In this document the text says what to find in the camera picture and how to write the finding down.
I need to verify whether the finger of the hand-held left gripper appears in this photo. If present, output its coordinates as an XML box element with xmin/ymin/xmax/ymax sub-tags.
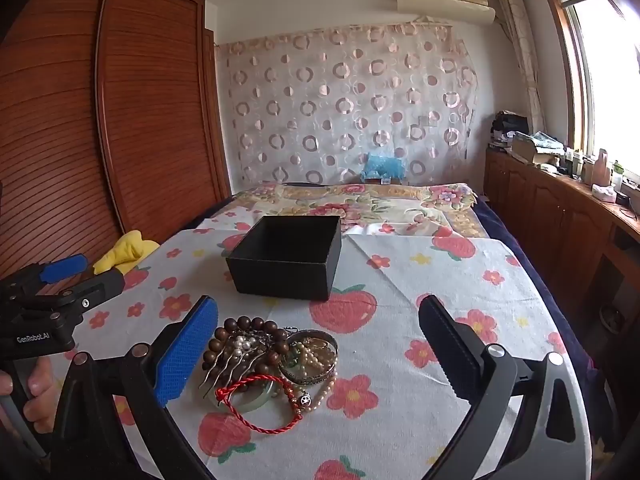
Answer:
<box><xmin>20</xmin><ymin>254</ymin><xmax>89</xmax><ymax>286</ymax></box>
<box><xmin>60</xmin><ymin>271</ymin><xmax>126</xmax><ymax>311</ymax></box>

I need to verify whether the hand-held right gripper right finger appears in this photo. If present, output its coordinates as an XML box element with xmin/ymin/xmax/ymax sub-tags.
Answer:
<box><xmin>419</xmin><ymin>295</ymin><xmax>591</xmax><ymax>480</ymax></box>

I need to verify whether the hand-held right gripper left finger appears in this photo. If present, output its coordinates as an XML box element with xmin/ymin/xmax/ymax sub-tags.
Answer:
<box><xmin>50</xmin><ymin>295</ymin><xmax>219</xmax><ymax>480</ymax></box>

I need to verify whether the brown wooden bead bracelet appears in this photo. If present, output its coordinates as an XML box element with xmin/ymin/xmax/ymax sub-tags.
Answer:
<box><xmin>202</xmin><ymin>315</ymin><xmax>292</xmax><ymax>377</ymax></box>

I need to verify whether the pale green jade bangle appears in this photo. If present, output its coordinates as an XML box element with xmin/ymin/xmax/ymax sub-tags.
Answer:
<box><xmin>216</xmin><ymin>377</ymin><xmax>289</xmax><ymax>414</ymax></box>

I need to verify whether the black cardboard box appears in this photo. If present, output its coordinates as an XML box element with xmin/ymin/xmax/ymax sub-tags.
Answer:
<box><xmin>225</xmin><ymin>215</ymin><xmax>344</xmax><ymax>303</ymax></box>

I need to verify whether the pearl bead necklace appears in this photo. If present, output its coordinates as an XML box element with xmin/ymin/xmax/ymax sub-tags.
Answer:
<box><xmin>284</xmin><ymin>337</ymin><xmax>342</xmax><ymax>417</ymax></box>

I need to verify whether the person's left hand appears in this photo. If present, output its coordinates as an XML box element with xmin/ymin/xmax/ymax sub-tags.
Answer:
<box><xmin>0</xmin><ymin>357</ymin><xmax>54</xmax><ymax>435</ymax></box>

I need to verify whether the yellow plush toy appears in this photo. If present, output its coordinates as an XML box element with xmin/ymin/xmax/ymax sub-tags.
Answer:
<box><xmin>93</xmin><ymin>230</ymin><xmax>161</xmax><ymax>276</ymax></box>

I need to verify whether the metal hair comb with pearls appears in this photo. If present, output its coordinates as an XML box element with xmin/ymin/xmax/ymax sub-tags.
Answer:
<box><xmin>198</xmin><ymin>332</ymin><xmax>274</xmax><ymax>402</ymax></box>

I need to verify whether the strawberry print cloth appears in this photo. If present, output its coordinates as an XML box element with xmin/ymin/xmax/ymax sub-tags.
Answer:
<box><xmin>50</xmin><ymin>220</ymin><xmax>587</xmax><ymax>480</ymax></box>

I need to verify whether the dark blue bed sheet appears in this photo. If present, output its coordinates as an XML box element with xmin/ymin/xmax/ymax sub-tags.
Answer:
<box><xmin>472</xmin><ymin>194</ymin><xmax>603</xmax><ymax>391</ymax></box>

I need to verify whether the silver metal bangle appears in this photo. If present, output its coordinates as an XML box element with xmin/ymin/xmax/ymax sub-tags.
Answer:
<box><xmin>277</xmin><ymin>329</ymin><xmax>340</xmax><ymax>387</ymax></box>

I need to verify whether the low wooden cabinet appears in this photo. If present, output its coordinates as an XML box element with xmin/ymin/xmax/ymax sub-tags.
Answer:
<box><xmin>482</xmin><ymin>147</ymin><xmax>640</xmax><ymax>343</ymax></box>

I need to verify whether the brown wooden wardrobe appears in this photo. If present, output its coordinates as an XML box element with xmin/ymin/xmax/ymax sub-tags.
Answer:
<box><xmin>0</xmin><ymin>0</ymin><xmax>234</xmax><ymax>283</ymax></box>

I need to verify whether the blue plastic bag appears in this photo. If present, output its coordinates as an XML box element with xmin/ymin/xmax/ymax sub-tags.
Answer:
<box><xmin>360</xmin><ymin>151</ymin><xmax>406</xmax><ymax>181</ymax></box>

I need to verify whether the floral blanket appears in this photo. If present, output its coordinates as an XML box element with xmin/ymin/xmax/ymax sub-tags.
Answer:
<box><xmin>206</xmin><ymin>182</ymin><xmax>494</xmax><ymax>239</ymax></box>

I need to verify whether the pile of dark clothes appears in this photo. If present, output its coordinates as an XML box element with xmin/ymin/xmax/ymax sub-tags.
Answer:
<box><xmin>489</xmin><ymin>109</ymin><xmax>530</xmax><ymax>151</ymax></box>

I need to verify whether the circle patterned sheer curtain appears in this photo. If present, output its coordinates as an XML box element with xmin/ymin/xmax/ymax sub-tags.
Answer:
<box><xmin>217</xmin><ymin>21</ymin><xmax>482</xmax><ymax>194</ymax></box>

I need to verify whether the white patterned window curtain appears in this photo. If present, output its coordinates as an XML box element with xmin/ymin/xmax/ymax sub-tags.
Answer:
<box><xmin>494</xmin><ymin>0</ymin><xmax>547</xmax><ymax>137</ymax></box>

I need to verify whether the wooden framed window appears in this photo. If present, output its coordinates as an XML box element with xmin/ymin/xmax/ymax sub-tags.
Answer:
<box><xmin>537</xmin><ymin>0</ymin><xmax>640</xmax><ymax>183</ymax></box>

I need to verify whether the red string bracelet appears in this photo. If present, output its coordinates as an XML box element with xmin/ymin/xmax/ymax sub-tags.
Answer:
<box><xmin>214</xmin><ymin>373</ymin><xmax>314</xmax><ymax>435</ymax></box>

